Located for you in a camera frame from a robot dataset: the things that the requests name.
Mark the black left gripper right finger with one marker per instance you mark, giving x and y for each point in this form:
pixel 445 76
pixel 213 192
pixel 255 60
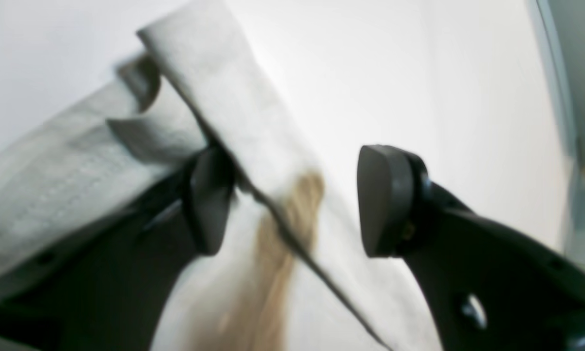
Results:
pixel 488 287

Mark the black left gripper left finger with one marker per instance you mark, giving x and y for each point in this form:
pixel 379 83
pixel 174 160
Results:
pixel 106 290

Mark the beige t-shirt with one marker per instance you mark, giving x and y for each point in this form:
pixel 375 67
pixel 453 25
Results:
pixel 291 273

